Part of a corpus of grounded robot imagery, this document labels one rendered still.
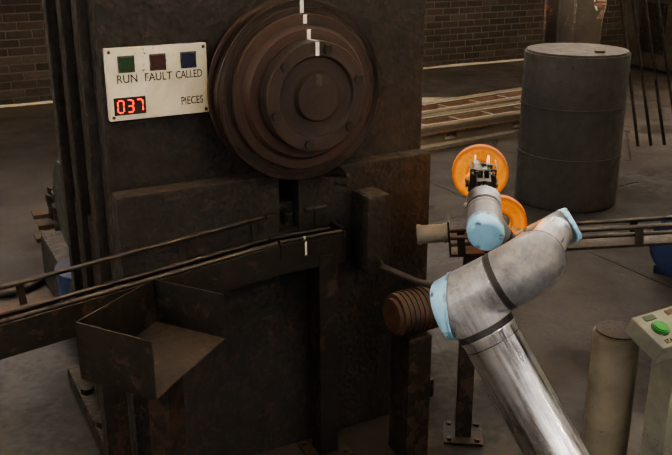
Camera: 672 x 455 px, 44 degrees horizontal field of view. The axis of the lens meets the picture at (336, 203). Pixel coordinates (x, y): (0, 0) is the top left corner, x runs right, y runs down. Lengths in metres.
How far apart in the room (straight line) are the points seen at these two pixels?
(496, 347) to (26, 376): 2.04
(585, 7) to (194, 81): 4.42
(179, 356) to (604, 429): 1.14
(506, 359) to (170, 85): 1.11
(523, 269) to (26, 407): 1.95
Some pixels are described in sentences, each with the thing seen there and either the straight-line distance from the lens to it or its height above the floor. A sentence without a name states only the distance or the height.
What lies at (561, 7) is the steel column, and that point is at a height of 0.98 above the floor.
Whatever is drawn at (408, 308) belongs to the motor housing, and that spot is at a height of 0.51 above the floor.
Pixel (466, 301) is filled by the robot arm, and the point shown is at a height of 0.85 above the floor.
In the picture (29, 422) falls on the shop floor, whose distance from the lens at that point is 2.98.
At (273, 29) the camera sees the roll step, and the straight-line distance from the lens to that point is 2.12.
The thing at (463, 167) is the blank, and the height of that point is 0.88.
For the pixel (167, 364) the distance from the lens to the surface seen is 1.94.
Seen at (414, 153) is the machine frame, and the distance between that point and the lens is 2.55.
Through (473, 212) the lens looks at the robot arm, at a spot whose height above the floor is 0.84.
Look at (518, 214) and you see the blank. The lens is 2.45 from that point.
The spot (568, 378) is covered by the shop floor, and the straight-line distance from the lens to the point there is 3.15.
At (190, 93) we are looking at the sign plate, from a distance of 2.22.
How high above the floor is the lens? 1.51
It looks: 18 degrees down
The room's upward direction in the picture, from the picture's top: straight up
